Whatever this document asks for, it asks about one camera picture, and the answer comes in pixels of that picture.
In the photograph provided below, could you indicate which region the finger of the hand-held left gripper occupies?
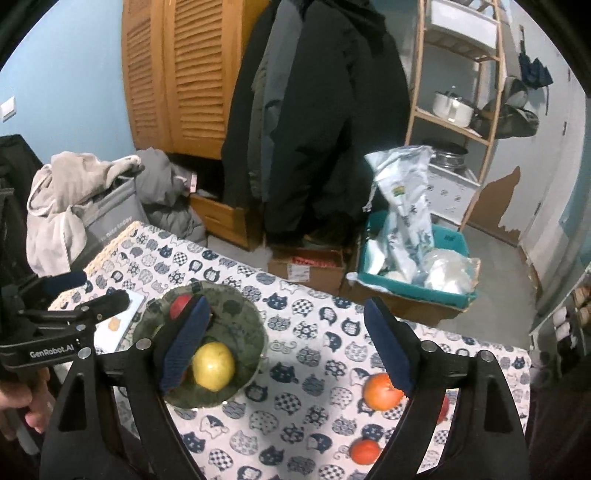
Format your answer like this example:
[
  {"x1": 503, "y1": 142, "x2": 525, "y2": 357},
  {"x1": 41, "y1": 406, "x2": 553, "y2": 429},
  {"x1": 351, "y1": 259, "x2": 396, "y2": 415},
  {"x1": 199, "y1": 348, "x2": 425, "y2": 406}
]
[
  {"x1": 21, "y1": 290, "x2": 131, "y2": 326},
  {"x1": 9, "y1": 271, "x2": 88, "y2": 301}
]

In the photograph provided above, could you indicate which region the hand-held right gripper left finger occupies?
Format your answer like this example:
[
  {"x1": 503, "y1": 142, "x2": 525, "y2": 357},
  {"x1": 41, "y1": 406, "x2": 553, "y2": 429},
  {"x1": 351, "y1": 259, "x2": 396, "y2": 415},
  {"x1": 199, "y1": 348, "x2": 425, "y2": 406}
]
[{"x1": 41, "y1": 295, "x2": 213, "y2": 480}]

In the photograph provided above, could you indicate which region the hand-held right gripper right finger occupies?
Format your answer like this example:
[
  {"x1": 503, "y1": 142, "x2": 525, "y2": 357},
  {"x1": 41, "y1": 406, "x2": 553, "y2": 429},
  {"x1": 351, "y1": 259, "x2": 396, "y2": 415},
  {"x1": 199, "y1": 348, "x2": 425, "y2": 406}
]
[{"x1": 363, "y1": 296, "x2": 529, "y2": 480}]

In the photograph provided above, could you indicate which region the yellow pear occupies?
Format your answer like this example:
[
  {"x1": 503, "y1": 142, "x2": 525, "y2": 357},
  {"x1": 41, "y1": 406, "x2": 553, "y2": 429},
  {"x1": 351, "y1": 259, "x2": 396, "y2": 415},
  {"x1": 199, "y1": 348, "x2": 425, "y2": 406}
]
[{"x1": 191, "y1": 342, "x2": 236, "y2": 392}]

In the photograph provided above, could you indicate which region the large orange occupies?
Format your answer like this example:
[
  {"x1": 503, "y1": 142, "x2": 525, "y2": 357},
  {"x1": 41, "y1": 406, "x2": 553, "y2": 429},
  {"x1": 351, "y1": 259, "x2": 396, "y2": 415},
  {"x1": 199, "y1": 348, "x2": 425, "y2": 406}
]
[{"x1": 362, "y1": 373, "x2": 407, "y2": 412}]

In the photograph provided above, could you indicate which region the green glass bowl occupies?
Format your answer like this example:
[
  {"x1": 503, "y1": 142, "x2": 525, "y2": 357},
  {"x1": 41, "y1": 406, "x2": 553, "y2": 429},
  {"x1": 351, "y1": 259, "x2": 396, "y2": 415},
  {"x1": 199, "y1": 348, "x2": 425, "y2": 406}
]
[{"x1": 135, "y1": 282, "x2": 269, "y2": 409}]

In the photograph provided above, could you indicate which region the small tangerine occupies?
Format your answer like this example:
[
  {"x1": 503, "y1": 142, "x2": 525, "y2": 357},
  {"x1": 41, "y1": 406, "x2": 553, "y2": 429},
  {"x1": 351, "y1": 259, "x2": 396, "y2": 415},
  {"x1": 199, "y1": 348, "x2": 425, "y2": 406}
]
[{"x1": 349, "y1": 438, "x2": 383, "y2": 465}]

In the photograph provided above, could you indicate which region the person's left hand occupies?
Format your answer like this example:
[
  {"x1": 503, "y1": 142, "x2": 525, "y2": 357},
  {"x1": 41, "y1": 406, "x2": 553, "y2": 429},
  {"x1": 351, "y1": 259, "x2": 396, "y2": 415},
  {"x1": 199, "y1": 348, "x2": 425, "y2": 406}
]
[{"x1": 0, "y1": 369, "x2": 52, "y2": 439}]

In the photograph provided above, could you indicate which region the white phone with bear stickers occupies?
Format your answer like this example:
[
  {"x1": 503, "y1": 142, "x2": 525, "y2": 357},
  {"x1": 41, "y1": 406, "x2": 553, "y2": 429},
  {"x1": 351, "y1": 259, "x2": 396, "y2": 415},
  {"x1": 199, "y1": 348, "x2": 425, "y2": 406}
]
[{"x1": 95, "y1": 290, "x2": 148, "y2": 352}]

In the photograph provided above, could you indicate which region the beige woven cloth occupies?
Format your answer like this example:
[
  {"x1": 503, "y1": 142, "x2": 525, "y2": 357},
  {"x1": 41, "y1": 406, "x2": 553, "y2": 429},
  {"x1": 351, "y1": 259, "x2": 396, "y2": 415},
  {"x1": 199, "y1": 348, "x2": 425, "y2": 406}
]
[{"x1": 48, "y1": 220, "x2": 141, "y2": 310}]

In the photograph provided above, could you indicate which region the beige robe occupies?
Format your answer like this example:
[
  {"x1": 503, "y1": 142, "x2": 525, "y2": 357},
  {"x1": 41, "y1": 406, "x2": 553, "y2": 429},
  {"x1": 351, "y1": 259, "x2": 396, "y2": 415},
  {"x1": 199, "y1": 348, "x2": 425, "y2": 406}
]
[{"x1": 27, "y1": 154, "x2": 143, "y2": 278}]

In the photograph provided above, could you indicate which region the grey fabric hamper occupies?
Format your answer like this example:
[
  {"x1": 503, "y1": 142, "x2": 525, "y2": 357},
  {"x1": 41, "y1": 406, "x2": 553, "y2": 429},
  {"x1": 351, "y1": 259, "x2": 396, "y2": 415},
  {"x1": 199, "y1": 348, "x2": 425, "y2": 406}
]
[{"x1": 69, "y1": 178, "x2": 151, "y2": 273}]

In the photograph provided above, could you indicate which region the clear plastic bag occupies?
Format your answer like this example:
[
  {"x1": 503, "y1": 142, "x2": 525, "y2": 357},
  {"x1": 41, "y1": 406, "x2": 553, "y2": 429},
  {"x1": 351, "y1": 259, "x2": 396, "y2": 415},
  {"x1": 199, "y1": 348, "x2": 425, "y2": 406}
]
[{"x1": 422, "y1": 248, "x2": 481, "y2": 294}]

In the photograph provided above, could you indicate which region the cardboard box with red contents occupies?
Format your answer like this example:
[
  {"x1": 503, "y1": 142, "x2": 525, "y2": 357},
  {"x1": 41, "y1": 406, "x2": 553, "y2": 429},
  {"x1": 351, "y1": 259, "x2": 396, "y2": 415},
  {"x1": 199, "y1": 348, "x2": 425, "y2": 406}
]
[{"x1": 268, "y1": 244, "x2": 347, "y2": 292}]

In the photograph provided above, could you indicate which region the black chair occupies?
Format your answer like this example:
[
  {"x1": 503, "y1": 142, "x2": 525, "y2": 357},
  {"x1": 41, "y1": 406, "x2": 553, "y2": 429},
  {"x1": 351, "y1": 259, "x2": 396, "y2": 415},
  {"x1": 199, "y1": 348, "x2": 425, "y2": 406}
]
[{"x1": 0, "y1": 134, "x2": 49, "y2": 296}]

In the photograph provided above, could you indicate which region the teal plastic crate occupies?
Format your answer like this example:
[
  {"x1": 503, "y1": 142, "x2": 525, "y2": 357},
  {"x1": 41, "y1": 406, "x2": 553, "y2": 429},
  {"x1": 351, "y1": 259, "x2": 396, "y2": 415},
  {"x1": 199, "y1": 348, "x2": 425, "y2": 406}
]
[{"x1": 358, "y1": 211, "x2": 478, "y2": 308}]

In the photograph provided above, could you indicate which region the white printed rice bag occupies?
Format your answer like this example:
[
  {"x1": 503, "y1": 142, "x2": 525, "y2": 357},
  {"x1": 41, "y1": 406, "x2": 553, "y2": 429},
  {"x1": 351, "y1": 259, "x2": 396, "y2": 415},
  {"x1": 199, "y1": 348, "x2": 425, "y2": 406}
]
[{"x1": 364, "y1": 145, "x2": 437, "y2": 282}]

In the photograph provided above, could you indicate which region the grey garment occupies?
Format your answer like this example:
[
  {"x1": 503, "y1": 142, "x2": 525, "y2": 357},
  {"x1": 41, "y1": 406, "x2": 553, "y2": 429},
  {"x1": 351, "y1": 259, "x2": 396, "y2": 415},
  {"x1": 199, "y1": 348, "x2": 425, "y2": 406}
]
[{"x1": 134, "y1": 148, "x2": 208, "y2": 245}]

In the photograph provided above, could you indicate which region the metal shoe rack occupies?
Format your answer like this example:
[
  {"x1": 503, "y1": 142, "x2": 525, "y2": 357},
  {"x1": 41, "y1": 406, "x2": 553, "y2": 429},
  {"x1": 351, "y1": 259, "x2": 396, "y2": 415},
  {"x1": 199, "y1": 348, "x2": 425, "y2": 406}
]
[{"x1": 529, "y1": 263, "x2": 591, "y2": 365}]

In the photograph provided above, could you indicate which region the group of shoes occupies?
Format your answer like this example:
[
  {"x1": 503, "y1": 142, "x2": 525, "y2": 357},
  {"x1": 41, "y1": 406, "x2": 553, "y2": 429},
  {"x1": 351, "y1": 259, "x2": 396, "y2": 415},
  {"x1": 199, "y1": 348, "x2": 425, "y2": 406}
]
[{"x1": 551, "y1": 272, "x2": 591, "y2": 356}]

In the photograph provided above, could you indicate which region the steel pot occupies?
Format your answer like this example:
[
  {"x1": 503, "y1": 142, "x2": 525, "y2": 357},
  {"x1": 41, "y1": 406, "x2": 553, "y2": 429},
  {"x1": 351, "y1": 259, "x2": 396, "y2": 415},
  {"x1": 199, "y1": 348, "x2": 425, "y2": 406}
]
[{"x1": 429, "y1": 141, "x2": 468, "y2": 169}]

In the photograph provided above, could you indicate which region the olive jacket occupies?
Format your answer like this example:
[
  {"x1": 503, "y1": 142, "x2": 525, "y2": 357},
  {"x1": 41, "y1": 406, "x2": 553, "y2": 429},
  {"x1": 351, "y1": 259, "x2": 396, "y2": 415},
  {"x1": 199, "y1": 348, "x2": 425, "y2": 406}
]
[{"x1": 252, "y1": 55, "x2": 271, "y2": 195}]

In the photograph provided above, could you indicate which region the large black hooded coat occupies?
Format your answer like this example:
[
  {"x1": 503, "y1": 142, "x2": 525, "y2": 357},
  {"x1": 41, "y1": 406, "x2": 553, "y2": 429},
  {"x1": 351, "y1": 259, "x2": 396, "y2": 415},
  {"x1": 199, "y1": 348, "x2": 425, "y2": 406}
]
[{"x1": 265, "y1": 0, "x2": 411, "y2": 241}]

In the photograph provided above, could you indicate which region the wooden louvered wardrobe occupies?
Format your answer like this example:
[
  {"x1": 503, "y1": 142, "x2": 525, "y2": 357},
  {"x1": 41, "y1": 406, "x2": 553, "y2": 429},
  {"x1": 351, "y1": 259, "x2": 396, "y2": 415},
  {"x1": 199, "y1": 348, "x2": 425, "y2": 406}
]
[{"x1": 121, "y1": 0, "x2": 271, "y2": 252}]

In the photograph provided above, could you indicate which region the white door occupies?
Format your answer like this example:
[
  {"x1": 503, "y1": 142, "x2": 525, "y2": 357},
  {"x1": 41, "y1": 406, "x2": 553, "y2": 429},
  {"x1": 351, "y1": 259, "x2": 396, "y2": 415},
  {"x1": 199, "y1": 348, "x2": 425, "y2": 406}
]
[{"x1": 462, "y1": 0, "x2": 587, "y2": 245}]

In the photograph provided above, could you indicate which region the dark frying pan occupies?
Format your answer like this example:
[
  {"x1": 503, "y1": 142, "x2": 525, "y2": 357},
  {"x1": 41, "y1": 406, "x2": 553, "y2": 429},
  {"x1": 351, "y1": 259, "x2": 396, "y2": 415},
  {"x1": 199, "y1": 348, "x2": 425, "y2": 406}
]
[{"x1": 471, "y1": 108, "x2": 497, "y2": 134}]

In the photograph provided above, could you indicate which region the white cooking pot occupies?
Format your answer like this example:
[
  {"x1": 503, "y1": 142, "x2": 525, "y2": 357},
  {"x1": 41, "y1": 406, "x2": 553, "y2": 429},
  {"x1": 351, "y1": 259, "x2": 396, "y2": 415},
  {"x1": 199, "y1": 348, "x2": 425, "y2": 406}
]
[{"x1": 433, "y1": 90, "x2": 475, "y2": 128}]

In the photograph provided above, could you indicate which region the dark green hanging bag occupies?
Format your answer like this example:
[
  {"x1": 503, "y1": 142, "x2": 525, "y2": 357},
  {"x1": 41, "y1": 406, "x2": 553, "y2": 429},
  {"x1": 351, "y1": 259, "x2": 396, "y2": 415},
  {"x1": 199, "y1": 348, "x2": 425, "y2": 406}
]
[{"x1": 496, "y1": 104, "x2": 540, "y2": 139}]

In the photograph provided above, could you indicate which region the grey blue jacket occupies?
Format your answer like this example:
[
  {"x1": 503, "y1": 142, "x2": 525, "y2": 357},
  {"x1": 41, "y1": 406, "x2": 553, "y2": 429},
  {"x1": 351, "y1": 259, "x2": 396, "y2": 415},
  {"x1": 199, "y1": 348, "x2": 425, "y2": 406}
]
[{"x1": 261, "y1": 14, "x2": 305, "y2": 199}]

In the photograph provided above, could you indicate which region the grey hanging bag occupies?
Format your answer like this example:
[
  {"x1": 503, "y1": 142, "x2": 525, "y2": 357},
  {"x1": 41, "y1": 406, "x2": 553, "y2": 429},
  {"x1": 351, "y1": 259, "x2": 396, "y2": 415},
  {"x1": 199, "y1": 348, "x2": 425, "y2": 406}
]
[{"x1": 501, "y1": 76, "x2": 529, "y2": 109}]

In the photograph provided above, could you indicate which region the wooden shelf unit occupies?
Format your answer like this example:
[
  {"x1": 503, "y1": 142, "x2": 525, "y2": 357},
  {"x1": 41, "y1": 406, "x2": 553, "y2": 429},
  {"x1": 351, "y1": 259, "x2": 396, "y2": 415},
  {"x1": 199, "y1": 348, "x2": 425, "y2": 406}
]
[{"x1": 404, "y1": 0, "x2": 506, "y2": 232}]

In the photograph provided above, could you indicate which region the wide white storage bin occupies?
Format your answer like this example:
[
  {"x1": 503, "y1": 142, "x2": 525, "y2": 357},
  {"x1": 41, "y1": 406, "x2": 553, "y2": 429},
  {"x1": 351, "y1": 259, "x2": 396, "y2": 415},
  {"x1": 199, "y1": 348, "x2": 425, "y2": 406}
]
[{"x1": 429, "y1": 0, "x2": 502, "y2": 49}]

